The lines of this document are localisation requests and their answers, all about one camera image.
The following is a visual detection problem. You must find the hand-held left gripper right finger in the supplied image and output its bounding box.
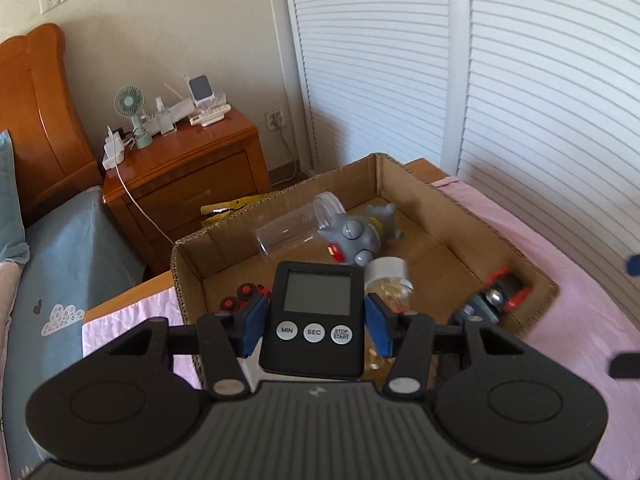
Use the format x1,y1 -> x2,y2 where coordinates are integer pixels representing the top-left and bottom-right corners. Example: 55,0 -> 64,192
364,292 -> 526,396

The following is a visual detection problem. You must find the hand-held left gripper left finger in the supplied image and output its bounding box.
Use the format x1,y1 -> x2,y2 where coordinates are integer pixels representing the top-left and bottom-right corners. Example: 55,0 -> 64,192
97,292 -> 273,400

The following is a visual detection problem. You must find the red black toy truck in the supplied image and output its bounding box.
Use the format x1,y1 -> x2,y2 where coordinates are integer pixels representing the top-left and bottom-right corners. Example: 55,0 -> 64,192
219,282 -> 273,318

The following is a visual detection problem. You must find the small jar white lid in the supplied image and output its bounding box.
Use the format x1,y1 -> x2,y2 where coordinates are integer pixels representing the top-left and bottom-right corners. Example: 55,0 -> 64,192
364,256 -> 415,368

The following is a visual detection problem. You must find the black digital timer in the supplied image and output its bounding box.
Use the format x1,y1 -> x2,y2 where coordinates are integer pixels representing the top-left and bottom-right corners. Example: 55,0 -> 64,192
258,261 -> 368,380

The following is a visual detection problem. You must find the brown cardboard box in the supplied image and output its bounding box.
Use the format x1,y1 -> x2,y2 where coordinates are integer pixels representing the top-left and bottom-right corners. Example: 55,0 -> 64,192
171,152 -> 561,391

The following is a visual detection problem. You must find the red grey toy car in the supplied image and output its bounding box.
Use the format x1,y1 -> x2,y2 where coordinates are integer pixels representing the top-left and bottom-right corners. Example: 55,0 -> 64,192
452,267 -> 536,331

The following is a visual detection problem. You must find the pink blanket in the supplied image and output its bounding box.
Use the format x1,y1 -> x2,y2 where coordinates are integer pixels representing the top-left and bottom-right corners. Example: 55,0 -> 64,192
82,175 -> 640,480

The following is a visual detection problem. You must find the grey toy figure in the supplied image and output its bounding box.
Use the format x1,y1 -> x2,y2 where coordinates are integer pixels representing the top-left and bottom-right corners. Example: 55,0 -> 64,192
317,204 -> 407,267

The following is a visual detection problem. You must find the clear plastic bottle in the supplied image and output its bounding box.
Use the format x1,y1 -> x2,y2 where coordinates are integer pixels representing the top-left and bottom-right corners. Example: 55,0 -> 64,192
256,191 -> 346,259

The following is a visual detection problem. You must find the yellow plastic object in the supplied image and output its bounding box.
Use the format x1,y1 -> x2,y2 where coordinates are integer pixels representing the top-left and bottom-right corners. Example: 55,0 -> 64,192
200,195 -> 268,226

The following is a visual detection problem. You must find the wooden nightstand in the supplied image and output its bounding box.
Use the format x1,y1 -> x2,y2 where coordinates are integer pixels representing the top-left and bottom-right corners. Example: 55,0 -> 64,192
102,109 -> 273,276

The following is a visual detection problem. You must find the white louvered door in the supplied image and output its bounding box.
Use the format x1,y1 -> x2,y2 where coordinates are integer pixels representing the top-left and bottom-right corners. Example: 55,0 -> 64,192
456,0 -> 640,306
282,0 -> 468,181

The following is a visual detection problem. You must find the blue-grey cloud print quilt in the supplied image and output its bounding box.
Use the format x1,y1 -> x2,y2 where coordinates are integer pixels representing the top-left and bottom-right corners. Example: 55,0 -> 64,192
0,185 -> 151,480

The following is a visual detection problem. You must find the white power strip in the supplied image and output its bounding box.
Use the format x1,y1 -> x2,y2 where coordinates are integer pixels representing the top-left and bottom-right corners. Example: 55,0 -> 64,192
102,127 -> 132,170

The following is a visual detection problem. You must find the small spray bottle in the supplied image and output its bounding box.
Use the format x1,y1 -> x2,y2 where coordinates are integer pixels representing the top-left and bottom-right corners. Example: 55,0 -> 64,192
154,96 -> 173,136

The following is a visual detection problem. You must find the white router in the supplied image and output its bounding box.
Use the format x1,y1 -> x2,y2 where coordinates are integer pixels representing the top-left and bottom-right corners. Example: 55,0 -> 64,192
165,74 -> 197,125

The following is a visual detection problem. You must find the pink white quilt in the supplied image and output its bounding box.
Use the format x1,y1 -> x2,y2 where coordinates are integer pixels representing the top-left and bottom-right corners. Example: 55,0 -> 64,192
0,260 -> 23,461

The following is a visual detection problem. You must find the small green desk fan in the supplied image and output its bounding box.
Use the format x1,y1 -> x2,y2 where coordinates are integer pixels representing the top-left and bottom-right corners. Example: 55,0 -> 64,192
114,85 -> 153,149

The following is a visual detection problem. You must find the blue pillow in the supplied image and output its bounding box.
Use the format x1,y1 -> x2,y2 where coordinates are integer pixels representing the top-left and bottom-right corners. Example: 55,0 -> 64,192
0,129 -> 31,266

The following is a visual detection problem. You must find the wooden headboard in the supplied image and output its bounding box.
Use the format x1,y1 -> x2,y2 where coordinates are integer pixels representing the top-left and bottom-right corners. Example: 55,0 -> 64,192
0,22 -> 106,228

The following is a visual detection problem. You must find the white charging cable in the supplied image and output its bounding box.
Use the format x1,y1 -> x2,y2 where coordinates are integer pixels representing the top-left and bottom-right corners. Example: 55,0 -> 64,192
102,160 -> 176,246

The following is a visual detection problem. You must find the white wall cable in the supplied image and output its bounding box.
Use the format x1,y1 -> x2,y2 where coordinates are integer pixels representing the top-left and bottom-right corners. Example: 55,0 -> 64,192
279,125 -> 307,183

